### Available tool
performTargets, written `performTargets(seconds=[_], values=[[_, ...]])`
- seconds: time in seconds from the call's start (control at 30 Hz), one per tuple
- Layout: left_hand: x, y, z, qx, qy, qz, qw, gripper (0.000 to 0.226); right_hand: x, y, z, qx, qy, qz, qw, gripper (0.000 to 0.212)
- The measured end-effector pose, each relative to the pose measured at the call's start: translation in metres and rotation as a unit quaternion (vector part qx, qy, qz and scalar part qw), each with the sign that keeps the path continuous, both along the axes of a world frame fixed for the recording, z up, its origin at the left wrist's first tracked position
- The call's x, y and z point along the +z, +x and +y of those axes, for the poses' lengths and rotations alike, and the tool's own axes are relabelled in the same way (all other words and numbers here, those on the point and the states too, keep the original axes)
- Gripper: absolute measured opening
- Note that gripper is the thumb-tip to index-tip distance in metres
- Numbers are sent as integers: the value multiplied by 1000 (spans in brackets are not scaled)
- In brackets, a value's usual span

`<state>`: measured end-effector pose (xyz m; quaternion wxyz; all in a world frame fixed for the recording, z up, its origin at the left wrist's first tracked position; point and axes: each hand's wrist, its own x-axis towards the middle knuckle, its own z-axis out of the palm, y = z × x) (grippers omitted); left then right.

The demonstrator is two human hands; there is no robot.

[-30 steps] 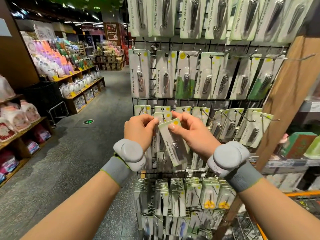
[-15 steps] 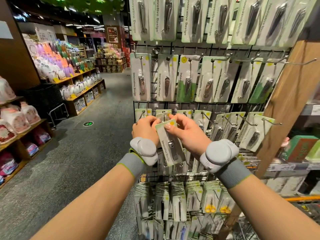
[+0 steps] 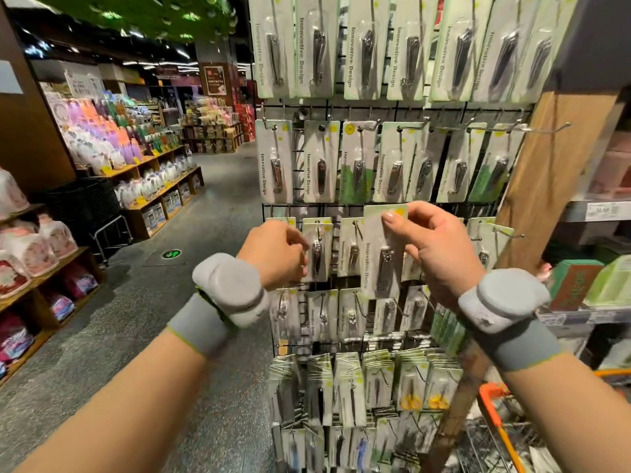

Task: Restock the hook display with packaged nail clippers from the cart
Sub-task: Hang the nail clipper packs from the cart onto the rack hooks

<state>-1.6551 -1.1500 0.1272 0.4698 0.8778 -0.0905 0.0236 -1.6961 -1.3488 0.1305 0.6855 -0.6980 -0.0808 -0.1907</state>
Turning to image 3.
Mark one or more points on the wooden pillar panel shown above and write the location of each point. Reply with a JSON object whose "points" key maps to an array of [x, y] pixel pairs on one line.
{"points": [[30, 123]]}

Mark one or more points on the stack of black baskets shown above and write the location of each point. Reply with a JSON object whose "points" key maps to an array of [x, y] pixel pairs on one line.
{"points": [[84, 207]]}

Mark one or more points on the person's left forearm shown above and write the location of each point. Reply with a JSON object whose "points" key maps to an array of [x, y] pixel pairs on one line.
{"points": [[118, 418]]}

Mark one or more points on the grey kitchenware shelf unit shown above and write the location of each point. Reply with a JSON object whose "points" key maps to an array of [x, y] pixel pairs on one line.
{"points": [[597, 210]]}

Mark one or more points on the person's right hand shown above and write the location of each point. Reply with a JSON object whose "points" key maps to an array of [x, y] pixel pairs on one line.
{"points": [[444, 256]]}

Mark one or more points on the green white box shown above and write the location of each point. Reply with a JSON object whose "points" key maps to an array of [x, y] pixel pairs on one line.
{"points": [[611, 285]]}

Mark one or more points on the person's right forearm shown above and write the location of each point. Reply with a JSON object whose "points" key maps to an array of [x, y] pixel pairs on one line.
{"points": [[572, 418]]}

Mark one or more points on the white carded nail clipper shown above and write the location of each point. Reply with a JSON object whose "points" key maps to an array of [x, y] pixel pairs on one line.
{"points": [[380, 266]]}

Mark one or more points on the green floor sticker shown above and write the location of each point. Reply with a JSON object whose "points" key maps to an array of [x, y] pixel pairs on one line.
{"points": [[172, 254]]}

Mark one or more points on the wooden post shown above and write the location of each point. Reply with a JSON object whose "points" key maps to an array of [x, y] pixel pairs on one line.
{"points": [[552, 162]]}

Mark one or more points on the wooden laundry shelf unit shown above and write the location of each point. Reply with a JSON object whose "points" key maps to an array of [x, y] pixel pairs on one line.
{"points": [[163, 187]]}

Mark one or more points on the metal rail barrier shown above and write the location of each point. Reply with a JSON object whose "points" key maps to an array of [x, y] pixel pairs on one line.
{"points": [[110, 236]]}

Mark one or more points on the wooden detergent shelf unit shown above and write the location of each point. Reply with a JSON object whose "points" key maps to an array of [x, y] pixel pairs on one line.
{"points": [[84, 259]]}

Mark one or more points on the rows of hung nail clipper packs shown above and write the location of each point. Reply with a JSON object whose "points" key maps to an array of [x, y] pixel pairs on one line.
{"points": [[365, 162]]}

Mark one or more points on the person's left hand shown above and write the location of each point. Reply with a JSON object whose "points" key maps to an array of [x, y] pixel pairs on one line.
{"points": [[276, 251]]}

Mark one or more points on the green hanging ceiling decor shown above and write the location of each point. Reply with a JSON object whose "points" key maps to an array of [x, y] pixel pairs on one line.
{"points": [[148, 12]]}

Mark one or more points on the distant goods display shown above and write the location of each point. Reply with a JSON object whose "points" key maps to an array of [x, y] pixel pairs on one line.
{"points": [[217, 118]]}

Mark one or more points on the row of pastel laundry bottles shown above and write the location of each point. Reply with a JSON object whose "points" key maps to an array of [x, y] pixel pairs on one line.
{"points": [[99, 143]]}

